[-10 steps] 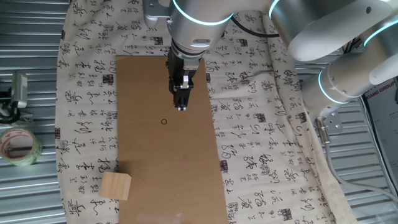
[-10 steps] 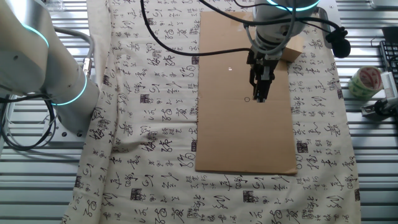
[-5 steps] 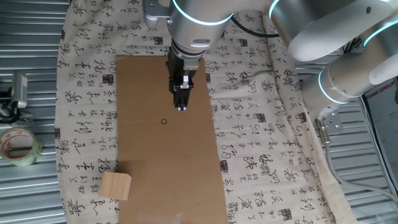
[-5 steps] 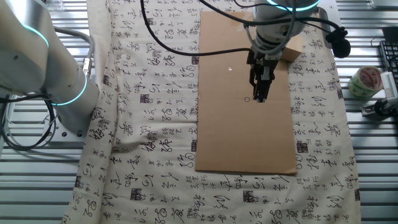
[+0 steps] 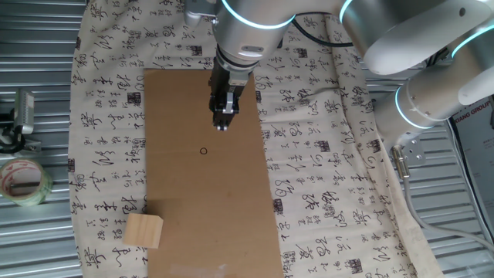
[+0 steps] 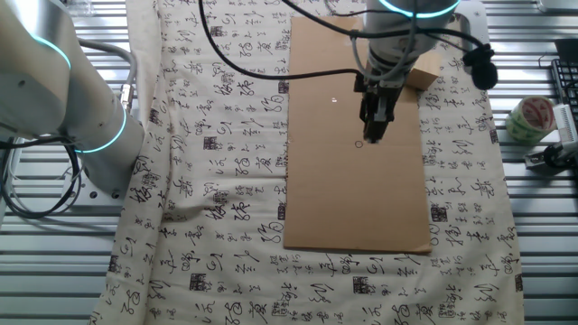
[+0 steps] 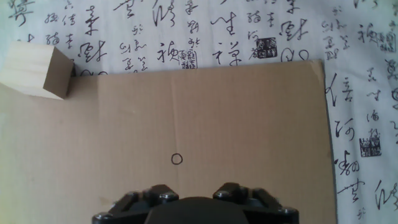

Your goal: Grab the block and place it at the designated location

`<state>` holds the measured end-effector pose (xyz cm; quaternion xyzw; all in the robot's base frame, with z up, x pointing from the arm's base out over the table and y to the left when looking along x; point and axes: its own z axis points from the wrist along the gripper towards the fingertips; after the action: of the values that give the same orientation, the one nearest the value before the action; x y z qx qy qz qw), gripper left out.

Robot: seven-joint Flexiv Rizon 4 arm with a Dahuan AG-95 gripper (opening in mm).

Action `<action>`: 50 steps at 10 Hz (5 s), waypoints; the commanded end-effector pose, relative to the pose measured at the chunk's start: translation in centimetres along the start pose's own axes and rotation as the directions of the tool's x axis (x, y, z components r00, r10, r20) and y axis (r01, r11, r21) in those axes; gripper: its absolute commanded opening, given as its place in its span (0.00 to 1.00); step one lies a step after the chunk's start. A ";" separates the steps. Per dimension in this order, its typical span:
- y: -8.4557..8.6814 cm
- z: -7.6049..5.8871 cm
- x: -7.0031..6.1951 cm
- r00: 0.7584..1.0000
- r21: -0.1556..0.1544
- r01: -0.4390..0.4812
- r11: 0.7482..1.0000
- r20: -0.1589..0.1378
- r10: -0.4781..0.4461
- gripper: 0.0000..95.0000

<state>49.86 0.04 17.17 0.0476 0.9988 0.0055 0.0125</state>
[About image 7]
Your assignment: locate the light wooden block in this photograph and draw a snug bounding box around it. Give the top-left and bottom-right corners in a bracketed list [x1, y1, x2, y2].
[0, 41, 75, 101]

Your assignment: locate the white calligraphy print cloth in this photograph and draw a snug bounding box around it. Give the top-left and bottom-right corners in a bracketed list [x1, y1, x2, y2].
[0, 0, 398, 224]

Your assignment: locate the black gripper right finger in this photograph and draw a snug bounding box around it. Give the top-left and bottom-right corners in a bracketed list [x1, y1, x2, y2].
[212, 182, 300, 224]

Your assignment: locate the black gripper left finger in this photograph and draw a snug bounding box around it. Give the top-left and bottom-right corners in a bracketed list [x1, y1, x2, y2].
[91, 184, 180, 224]

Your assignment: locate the brown cardboard sheet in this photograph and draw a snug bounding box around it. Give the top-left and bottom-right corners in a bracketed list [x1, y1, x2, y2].
[0, 59, 339, 224]

